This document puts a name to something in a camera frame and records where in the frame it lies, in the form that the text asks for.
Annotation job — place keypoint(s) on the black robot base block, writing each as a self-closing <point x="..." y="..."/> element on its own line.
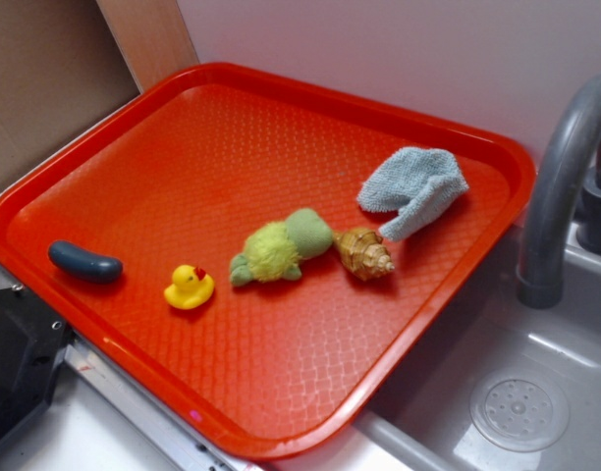
<point x="33" y="340"/>

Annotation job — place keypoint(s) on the brown conch seashell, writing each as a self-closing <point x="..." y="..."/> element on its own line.
<point x="363" y="253"/>

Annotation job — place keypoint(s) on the orange plastic tray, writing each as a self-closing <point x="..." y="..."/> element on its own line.
<point x="182" y="176"/>

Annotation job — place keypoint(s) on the dark grey faucet handle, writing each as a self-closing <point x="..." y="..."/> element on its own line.
<point x="588" y="234"/>

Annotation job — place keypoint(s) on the grey toy sink basin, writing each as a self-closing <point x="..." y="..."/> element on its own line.
<point x="495" y="385"/>

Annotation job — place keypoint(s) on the yellow rubber duck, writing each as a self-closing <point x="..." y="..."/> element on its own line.
<point x="190" y="288"/>

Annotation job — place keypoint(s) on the grey toy faucet spout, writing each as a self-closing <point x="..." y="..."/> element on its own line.
<point x="553" y="204"/>

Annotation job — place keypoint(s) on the aluminium rail with screws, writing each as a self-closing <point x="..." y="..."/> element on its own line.
<point x="100" y="419"/>

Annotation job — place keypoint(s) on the dark grey toy sausage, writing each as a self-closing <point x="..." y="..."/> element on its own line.
<point x="84" y="264"/>

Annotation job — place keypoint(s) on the light blue microfibre cloth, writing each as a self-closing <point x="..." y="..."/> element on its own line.
<point x="417" y="184"/>

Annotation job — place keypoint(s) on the green plush animal toy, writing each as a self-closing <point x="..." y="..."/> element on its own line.
<point x="276" y="251"/>

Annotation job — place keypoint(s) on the brown cardboard panel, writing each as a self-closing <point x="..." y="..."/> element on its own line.
<point x="61" y="72"/>

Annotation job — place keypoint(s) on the light wooden board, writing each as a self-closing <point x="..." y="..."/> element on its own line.
<point x="152" y="37"/>

